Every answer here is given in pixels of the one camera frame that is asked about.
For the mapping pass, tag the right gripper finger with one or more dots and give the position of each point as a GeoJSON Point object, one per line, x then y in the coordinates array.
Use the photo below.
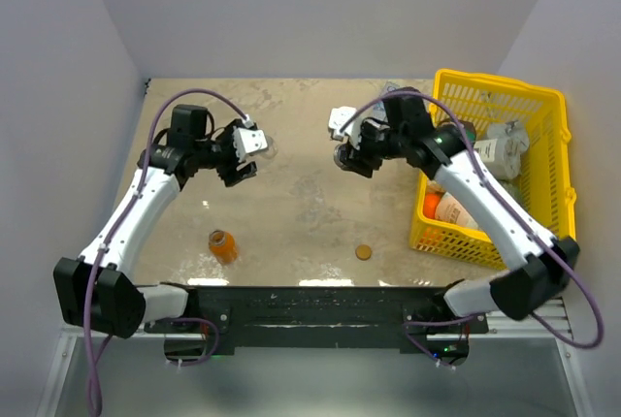
{"type": "Point", "coordinates": [345, 156]}
{"type": "Point", "coordinates": [361, 167]}

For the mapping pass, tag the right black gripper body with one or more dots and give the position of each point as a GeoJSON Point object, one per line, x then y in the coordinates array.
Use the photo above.
{"type": "Point", "coordinates": [375, 145]}

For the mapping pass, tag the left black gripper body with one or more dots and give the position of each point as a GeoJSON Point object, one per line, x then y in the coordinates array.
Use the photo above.
{"type": "Point", "coordinates": [225, 159]}

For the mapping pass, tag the clear glass bottle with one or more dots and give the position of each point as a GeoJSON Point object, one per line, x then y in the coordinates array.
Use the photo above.
{"type": "Point", "coordinates": [268, 150]}

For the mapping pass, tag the orange juice bottle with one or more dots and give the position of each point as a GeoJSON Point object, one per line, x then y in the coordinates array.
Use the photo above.
{"type": "Point", "coordinates": [223, 247]}

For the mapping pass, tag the brown bottle cap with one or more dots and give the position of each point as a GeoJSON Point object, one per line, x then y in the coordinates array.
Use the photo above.
{"type": "Point", "coordinates": [363, 252]}

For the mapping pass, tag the silver bottle cap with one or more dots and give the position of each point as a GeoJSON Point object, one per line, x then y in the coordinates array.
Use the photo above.
{"type": "Point", "coordinates": [338, 157]}

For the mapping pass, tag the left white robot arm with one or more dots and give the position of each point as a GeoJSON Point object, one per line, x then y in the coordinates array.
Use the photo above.
{"type": "Point", "coordinates": [95, 290]}

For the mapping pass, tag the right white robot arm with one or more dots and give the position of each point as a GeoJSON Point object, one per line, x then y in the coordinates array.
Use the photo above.
{"type": "Point", "coordinates": [537, 261]}

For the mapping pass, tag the small labelled bottle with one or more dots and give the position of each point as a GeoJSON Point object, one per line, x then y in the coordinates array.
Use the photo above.
{"type": "Point", "coordinates": [433, 187]}

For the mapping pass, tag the silver rectangular box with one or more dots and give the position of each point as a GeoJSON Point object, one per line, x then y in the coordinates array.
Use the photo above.
{"type": "Point", "coordinates": [388, 88]}

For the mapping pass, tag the orange ball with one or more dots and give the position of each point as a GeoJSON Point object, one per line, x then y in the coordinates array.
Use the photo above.
{"type": "Point", "coordinates": [430, 204]}

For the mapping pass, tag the pink toilet paper roll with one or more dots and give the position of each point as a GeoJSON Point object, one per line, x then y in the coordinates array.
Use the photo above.
{"type": "Point", "coordinates": [450, 211]}

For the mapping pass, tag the yellow plastic basket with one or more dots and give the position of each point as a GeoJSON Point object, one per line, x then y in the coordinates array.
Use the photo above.
{"type": "Point", "coordinates": [545, 181]}

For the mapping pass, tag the white labelled jar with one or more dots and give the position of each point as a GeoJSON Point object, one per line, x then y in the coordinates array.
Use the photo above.
{"type": "Point", "coordinates": [501, 157]}

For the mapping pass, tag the green round sponge ball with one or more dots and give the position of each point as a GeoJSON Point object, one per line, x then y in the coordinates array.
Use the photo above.
{"type": "Point", "coordinates": [514, 191]}

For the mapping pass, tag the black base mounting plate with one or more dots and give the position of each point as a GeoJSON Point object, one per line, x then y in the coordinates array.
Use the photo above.
{"type": "Point", "coordinates": [399, 318]}

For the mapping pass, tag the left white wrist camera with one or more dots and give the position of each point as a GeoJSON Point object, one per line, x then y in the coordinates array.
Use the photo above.
{"type": "Point", "coordinates": [247, 140]}

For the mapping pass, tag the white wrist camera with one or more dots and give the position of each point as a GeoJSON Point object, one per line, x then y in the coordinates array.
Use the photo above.
{"type": "Point", "coordinates": [342, 126]}
{"type": "Point", "coordinates": [247, 140]}

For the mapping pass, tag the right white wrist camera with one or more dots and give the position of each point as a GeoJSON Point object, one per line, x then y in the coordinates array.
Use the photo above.
{"type": "Point", "coordinates": [342, 126]}

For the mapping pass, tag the aluminium rail frame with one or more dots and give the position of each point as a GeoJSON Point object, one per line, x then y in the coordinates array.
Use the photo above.
{"type": "Point", "coordinates": [549, 322]}

